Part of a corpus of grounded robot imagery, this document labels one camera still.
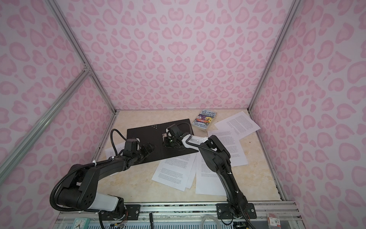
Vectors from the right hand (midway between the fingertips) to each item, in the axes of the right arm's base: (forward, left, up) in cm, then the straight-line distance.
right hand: (163, 143), depth 96 cm
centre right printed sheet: (-22, -29, -7) cm, 37 cm away
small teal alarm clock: (-45, +34, -1) cm, 56 cm away
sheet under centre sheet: (-19, -20, -4) cm, 27 cm away
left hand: (-4, +6, +1) cm, 8 cm away
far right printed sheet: (+20, -56, -6) cm, 59 cm away
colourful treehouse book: (+22, -29, -1) cm, 36 cm away
